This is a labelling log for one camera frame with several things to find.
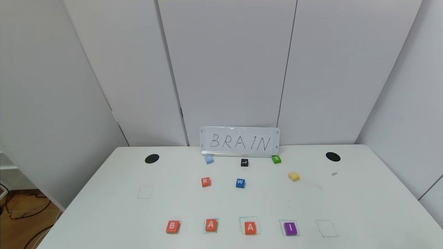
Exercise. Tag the orange R letter block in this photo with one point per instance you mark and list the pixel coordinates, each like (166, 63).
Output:
(206, 182)

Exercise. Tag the yellow N letter block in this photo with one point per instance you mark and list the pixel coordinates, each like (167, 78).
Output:
(294, 176)

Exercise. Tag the orange A letter block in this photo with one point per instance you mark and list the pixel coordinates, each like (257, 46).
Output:
(250, 228)
(211, 225)

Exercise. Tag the white BRAIN sign board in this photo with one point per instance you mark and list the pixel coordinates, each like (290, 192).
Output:
(239, 141)

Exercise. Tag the light blue letter block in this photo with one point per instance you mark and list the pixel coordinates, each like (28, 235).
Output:
(209, 159)

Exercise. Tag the black L letter block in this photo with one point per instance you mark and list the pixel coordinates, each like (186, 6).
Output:
(244, 162)

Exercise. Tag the blue W letter block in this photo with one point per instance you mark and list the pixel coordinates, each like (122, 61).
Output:
(240, 183)

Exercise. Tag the green S letter block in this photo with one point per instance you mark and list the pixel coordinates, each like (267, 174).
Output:
(276, 159)

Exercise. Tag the black round table grommet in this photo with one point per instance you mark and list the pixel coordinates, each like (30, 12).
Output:
(152, 158)
(333, 157)

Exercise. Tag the orange B letter block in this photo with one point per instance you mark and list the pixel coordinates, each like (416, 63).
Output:
(172, 227)

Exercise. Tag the purple I letter block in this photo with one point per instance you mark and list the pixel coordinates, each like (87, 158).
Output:
(290, 228)

